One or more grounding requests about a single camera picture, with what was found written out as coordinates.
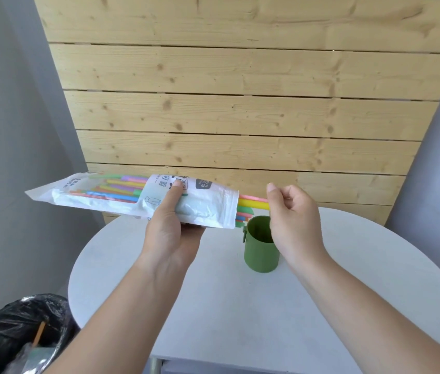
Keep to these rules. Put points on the person's right forearm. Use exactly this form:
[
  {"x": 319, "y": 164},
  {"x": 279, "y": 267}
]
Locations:
[{"x": 360, "y": 315}]

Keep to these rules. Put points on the white plastic straw bag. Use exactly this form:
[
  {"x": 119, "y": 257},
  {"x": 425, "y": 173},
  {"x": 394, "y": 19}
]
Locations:
[{"x": 204, "y": 208}]

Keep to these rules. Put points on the person's right thumb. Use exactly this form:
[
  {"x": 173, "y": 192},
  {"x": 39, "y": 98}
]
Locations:
[{"x": 273, "y": 198}]

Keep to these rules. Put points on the clear plastic wrapper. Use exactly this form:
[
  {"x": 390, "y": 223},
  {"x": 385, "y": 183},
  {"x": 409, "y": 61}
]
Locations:
[{"x": 35, "y": 360}]

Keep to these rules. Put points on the wooden stick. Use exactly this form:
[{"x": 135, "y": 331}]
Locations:
[{"x": 39, "y": 334}]

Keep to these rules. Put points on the person's left hand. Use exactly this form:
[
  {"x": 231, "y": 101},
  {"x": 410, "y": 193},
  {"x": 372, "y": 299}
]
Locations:
[{"x": 165, "y": 239}]

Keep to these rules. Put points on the wooden plank panel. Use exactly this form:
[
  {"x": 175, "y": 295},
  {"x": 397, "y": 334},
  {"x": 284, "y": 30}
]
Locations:
[{"x": 243, "y": 93}]

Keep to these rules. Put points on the bundle of colourful straws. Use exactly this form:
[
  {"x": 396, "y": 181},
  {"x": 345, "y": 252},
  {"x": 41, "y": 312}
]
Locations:
[{"x": 119, "y": 188}]

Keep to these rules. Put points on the person's left thumb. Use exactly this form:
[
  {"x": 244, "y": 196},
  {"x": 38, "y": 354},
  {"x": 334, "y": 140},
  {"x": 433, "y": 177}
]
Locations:
[{"x": 175, "y": 198}]

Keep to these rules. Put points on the pink drinking straw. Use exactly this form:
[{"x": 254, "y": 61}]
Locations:
[{"x": 251, "y": 198}]

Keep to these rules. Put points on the person's left forearm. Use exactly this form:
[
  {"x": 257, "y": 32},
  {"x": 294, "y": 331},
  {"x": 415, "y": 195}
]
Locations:
[{"x": 119, "y": 319}]

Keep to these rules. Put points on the person's right hand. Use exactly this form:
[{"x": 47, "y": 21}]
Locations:
[{"x": 298, "y": 229}]

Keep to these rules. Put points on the yellow drinking straw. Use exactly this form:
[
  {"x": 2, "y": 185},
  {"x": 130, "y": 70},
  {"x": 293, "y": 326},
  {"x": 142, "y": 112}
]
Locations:
[{"x": 253, "y": 204}]

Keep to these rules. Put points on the green cylindrical cup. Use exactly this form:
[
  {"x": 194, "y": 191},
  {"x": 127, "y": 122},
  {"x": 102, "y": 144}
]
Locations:
[{"x": 261, "y": 253}]

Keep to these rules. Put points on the white table leg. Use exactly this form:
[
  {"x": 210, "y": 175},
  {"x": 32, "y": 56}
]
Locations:
[{"x": 157, "y": 366}]

